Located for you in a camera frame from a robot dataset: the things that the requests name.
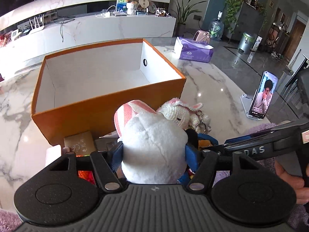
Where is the gold gift box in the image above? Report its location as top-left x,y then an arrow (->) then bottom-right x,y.
64,131 -> 97,157

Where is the white pink plush rabbit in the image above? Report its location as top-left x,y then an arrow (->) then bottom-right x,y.
114,100 -> 188,184

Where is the white crochet bunny keychain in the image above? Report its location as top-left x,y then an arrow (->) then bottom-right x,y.
156,98 -> 211,134

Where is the orange crochet fruit toy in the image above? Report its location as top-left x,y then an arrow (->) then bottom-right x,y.
78,170 -> 96,185

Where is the person's right hand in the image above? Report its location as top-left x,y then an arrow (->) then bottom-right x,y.
274,160 -> 309,204

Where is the smartphone on stand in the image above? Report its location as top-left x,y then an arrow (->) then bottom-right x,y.
248,71 -> 278,119

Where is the white phone stand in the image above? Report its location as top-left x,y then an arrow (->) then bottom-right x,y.
240,93 -> 262,121

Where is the large orange cardboard box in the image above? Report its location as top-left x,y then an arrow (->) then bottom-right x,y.
31,38 -> 186,146

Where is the silver trash bin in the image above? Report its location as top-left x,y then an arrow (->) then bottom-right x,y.
238,32 -> 257,54

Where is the purple tissue pack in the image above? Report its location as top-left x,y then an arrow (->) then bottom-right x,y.
174,37 -> 214,63

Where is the pink handbag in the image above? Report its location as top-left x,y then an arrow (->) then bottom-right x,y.
193,30 -> 211,44

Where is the blue water bottle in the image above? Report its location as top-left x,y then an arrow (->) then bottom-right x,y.
209,11 -> 224,41

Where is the white marble tv cabinet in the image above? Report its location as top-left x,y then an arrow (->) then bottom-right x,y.
1,15 -> 176,79

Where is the green potted plant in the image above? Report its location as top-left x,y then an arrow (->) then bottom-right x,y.
172,0 -> 206,37

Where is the white wifi router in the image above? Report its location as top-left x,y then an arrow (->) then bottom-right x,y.
29,14 -> 45,34

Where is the hanging vine plant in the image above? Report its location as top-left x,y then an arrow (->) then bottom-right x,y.
224,0 -> 245,34

